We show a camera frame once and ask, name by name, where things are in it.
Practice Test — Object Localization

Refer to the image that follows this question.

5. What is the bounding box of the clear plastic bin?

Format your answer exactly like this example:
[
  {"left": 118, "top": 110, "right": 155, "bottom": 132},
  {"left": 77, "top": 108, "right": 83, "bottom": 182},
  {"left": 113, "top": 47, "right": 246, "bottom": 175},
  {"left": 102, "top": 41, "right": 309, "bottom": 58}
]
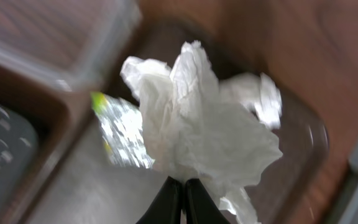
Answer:
[{"left": 0, "top": 0, "right": 142, "bottom": 91}]

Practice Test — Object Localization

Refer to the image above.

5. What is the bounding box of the white paper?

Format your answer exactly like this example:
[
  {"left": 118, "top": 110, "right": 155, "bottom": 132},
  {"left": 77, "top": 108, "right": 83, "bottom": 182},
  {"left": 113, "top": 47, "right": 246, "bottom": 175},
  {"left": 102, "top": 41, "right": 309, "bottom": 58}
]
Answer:
[{"left": 121, "top": 41, "right": 282, "bottom": 223}]

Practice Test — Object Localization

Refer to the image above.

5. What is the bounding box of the brown serving tray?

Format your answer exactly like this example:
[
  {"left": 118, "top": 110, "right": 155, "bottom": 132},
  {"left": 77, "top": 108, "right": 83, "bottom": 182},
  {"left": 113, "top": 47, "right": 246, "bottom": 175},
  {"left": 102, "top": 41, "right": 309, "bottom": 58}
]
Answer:
[{"left": 27, "top": 19, "right": 329, "bottom": 223}]

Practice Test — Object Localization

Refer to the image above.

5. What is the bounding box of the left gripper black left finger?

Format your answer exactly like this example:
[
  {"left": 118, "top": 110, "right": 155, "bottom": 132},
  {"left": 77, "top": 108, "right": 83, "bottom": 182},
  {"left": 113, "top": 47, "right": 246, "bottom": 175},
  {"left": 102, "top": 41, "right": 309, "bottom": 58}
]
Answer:
[{"left": 136, "top": 177, "right": 183, "bottom": 224}]

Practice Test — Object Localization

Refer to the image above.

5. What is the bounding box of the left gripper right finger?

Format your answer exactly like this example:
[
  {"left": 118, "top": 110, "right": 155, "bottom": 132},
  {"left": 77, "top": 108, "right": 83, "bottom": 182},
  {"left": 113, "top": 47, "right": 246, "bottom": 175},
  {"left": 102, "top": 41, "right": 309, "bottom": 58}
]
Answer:
[{"left": 185, "top": 179, "right": 230, "bottom": 224}]

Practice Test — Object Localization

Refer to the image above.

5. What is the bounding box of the foil wrapper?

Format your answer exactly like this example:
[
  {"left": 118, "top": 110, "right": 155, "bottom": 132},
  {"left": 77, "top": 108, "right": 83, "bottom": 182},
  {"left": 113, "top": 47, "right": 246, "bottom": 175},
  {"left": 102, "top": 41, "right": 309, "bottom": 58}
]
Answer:
[{"left": 91, "top": 92, "right": 154, "bottom": 169}]

